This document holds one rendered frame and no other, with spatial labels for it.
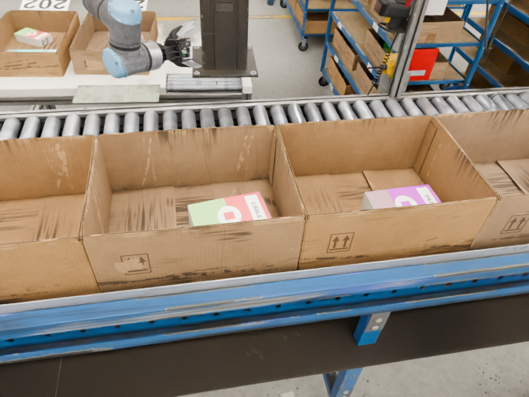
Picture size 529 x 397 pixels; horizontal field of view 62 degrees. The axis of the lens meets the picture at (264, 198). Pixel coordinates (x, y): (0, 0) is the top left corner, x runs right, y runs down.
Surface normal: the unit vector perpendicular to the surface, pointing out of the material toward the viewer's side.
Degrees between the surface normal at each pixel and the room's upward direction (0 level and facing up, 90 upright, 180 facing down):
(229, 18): 90
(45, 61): 90
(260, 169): 90
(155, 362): 0
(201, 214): 0
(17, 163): 90
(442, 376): 0
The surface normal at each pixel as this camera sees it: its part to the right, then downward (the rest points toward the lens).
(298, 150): 0.18, 0.69
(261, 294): 0.06, -0.72
